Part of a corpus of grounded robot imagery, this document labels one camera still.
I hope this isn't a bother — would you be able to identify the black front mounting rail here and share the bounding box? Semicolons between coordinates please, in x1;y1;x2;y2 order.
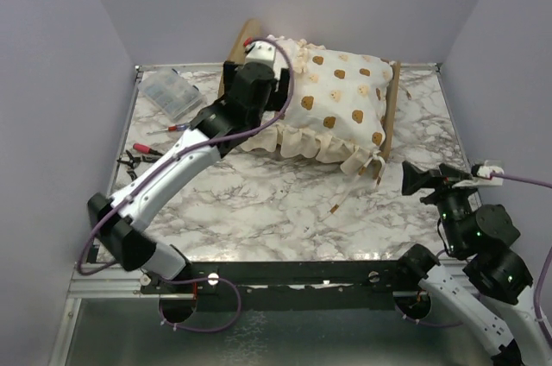
141;260;419;311

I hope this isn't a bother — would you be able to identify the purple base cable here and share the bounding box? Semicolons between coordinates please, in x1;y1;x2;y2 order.
148;275;243;333
398;296;465;329

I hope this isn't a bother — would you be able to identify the clear plastic screw box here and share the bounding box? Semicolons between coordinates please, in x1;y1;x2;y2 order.
138;68;204;122

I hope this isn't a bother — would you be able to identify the red handled screwdriver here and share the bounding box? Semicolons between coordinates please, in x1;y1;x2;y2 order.
132;143;163;157

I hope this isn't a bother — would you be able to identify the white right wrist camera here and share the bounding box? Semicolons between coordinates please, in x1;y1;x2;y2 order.
452;160;505;188

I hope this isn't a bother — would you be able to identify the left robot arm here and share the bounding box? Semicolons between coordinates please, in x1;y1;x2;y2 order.
87;61;294;293

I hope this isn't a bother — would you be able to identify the small bear print pillow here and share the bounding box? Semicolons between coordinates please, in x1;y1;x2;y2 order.
283;39;310;74

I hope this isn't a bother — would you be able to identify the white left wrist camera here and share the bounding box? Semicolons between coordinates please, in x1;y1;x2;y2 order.
243;39;277;68

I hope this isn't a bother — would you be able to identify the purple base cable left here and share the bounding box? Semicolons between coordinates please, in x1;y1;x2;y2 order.
148;275;243;333

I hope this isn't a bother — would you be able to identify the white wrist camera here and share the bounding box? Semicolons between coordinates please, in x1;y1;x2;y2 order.
243;39;277;68
452;160;505;188

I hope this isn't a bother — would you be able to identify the large bear print cushion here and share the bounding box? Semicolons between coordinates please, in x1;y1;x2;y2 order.
239;34;413;220

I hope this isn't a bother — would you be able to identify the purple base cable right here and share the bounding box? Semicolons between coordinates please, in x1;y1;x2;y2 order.
398;296;465;329

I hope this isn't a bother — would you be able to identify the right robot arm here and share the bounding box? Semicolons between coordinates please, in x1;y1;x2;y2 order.
396;161;551;365

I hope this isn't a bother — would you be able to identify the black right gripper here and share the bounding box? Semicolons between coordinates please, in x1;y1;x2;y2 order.
401;158;481;253

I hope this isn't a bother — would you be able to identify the blue handled screwdriver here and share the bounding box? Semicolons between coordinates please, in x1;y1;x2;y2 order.
147;123;190;135

